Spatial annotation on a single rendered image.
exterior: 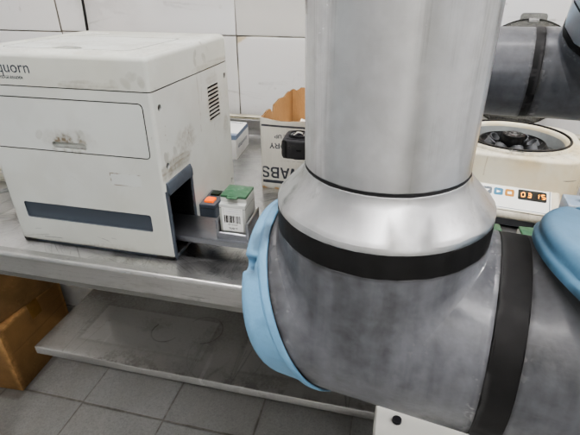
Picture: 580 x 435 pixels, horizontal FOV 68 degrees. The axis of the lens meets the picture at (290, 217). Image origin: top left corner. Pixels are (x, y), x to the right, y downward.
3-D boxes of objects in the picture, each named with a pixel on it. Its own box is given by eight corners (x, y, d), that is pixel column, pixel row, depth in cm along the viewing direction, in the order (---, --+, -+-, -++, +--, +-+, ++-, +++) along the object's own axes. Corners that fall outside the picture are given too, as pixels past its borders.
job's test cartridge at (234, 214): (221, 236, 65) (217, 198, 62) (231, 222, 69) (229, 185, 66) (246, 240, 64) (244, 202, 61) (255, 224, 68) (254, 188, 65)
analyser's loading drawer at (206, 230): (156, 243, 67) (151, 214, 65) (175, 223, 73) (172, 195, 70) (284, 260, 63) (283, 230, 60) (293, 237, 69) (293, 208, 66)
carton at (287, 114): (259, 187, 90) (256, 116, 83) (290, 144, 115) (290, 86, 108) (378, 199, 85) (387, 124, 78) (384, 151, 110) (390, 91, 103)
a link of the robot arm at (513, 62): (545, 22, 32) (530, 25, 41) (392, 21, 35) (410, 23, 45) (520, 129, 35) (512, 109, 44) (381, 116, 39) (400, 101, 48)
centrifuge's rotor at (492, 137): (463, 174, 83) (470, 138, 79) (466, 149, 95) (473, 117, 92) (553, 186, 78) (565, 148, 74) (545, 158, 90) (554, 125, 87)
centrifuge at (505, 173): (431, 215, 80) (442, 152, 74) (444, 161, 104) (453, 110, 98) (580, 240, 72) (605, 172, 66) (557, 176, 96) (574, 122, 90)
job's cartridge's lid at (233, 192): (218, 199, 62) (217, 196, 62) (230, 186, 66) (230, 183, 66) (244, 203, 61) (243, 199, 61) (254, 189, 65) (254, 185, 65)
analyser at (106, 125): (22, 239, 72) (-45, 47, 58) (116, 176, 95) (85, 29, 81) (192, 263, 66) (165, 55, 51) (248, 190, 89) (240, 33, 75)
